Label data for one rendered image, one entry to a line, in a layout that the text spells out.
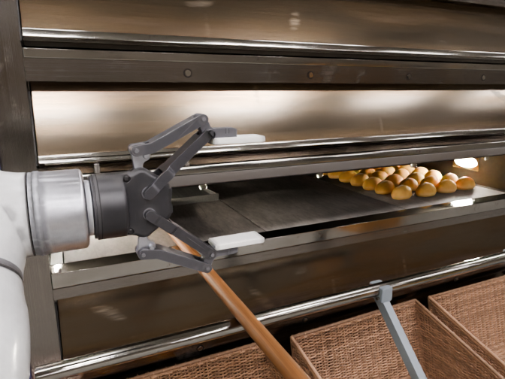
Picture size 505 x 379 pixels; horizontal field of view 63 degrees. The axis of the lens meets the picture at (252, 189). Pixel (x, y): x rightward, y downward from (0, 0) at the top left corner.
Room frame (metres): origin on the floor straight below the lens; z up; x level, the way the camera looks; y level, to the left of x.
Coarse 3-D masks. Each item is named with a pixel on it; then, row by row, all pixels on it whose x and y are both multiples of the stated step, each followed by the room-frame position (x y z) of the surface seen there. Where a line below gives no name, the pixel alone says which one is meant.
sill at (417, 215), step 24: (384, 216) 1.38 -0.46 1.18; (408, 216) 1.40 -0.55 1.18; (432, 216) 1.45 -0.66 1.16; (456, 216) 1.50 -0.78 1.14; (288, 240) 1.19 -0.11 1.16; (312, 240) 1.23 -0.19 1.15; (72, 264) 0.97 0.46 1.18; (96, 264) 0.97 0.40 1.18; (120, 264) 0.98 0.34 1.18; (144, 264) 1.01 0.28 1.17; (168, 264) 1.03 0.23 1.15
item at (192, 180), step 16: (352, 160) 1.11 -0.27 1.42; (368, 160) 1.13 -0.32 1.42; (384, 160) 1.15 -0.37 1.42; (400, 160) 1.18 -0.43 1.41; (416, 160) 1.20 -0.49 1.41; (432, 160) 1.23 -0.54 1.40; (176, 176) 0.90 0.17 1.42; (192, 176) 0.92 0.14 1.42; (208, 176) 0.93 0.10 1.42; (224, 176) 0.95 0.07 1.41; (240, 176) 0.97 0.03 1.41; (256, 176) 0.98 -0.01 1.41; (272, 176) 1.00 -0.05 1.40
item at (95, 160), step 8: (160, 152) 0.95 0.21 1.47; (168, 152) 0.95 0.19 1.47; (48, 160) 0.84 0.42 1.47; (56, 160) 0.85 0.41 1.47; (64, 160) 0.85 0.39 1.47; (72, 160) 0.86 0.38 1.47; (80, 160) 0.86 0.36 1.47; (88, 160) 0.87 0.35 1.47; (96, 160) 0.88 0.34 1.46; (104, 160) 0.88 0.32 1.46; (112, 160) 0.89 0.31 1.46; (120, 160) 0.90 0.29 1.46; (128, 160) 0.91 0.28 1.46; (96, 168) 0.87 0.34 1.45
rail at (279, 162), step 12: (468, 144) 1.31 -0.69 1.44; (480, 144) 1.33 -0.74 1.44; (492, 144) 1.35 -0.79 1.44; (504, 144) 1.38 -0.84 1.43; (312, 156) 1.06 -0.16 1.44; (324, 156) 1.07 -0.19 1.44; (336, 156) 1.09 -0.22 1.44; (348, 156) 1.11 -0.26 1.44; (360, 156) 1.12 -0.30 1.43; (372, 156) 1.14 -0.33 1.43; (384, 156) 1.16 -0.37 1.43; (180, 168) 0.91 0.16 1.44; (192, 168) 0.92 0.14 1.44; (204, 168) 0.93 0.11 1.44; (216, 168) 0.95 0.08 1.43; (228, 168) 0.96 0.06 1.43; (240, 168) 0.97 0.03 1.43; (252, 168) 0.98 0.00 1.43
